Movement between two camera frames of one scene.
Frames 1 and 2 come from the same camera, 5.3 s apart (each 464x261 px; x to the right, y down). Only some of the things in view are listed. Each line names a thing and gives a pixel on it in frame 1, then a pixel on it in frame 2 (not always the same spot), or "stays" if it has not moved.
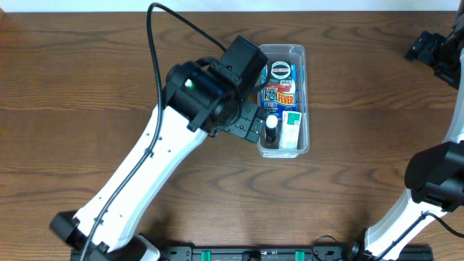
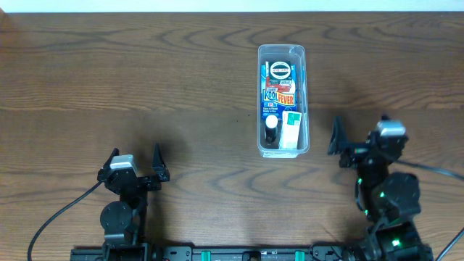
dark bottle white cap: [271, 123] stays
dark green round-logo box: [279, 72] stays
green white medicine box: [291, 125] stays
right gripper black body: [440, 52] → [357, 154]
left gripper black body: [233, 129] → [146, 184]
